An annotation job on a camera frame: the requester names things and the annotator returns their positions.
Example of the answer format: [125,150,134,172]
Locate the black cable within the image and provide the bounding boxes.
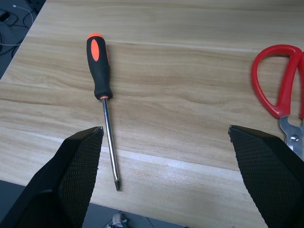
[0,9,19,56]

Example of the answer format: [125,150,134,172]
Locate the white cable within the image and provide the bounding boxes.
[0,4,34,47]

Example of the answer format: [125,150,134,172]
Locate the red handled scissors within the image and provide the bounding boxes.
[251,44,304,160]

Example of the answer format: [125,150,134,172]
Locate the white caster wheel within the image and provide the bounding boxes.
[106,213,130,228]

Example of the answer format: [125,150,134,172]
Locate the black and orange screwdriver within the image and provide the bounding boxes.
[86,32,122,192]

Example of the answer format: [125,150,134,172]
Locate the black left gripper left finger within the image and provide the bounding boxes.
[0,126,104,228]

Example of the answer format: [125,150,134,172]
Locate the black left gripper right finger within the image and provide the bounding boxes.
[228,124,304,228]

